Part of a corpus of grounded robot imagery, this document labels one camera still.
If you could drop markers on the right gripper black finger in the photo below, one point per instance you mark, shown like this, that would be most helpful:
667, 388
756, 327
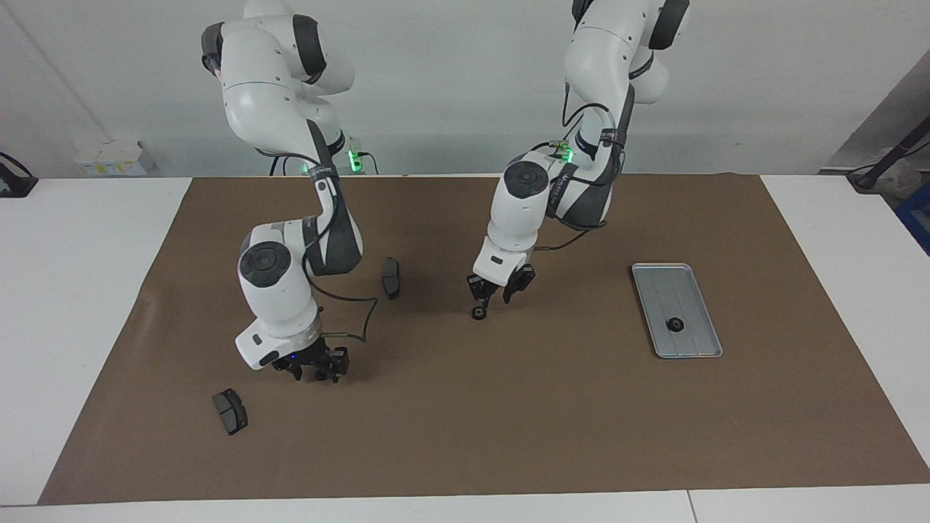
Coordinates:
296, 370
338, 363

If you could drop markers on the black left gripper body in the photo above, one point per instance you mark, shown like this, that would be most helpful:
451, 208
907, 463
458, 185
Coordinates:
503, 282

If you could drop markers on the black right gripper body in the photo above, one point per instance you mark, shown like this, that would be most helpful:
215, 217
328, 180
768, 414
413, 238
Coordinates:
301, 356

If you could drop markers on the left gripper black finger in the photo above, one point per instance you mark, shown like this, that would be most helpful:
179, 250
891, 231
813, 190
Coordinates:
520, 282
478, 292

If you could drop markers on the small black round knob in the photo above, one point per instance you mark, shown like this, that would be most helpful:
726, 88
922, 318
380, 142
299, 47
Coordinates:
675, 325

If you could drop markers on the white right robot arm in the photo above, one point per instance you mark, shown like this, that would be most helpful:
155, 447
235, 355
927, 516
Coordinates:
283, 290

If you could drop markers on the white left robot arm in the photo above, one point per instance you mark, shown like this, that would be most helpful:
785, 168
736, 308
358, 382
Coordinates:
596, 65

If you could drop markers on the silver metal tray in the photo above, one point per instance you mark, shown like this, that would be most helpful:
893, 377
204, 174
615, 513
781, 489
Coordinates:
677, 311

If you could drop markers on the short grey brake pad pair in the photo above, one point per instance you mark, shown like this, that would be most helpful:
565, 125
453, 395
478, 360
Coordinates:
230, 412

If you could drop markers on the long grey brake pad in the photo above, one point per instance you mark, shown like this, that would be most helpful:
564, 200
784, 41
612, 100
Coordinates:
391, 277

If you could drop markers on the brown table mat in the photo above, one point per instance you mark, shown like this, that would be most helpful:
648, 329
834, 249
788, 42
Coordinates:
465, 436

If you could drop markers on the white cardboard box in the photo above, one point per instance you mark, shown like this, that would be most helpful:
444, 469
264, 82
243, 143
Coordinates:
112, 156

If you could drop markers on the black clamp base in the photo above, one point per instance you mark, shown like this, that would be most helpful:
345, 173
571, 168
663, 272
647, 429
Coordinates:
14, 181

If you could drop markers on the black stand pole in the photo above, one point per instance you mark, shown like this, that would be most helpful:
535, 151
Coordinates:
890, 156

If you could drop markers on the blue crate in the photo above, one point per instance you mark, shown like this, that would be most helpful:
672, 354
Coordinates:
917, 214

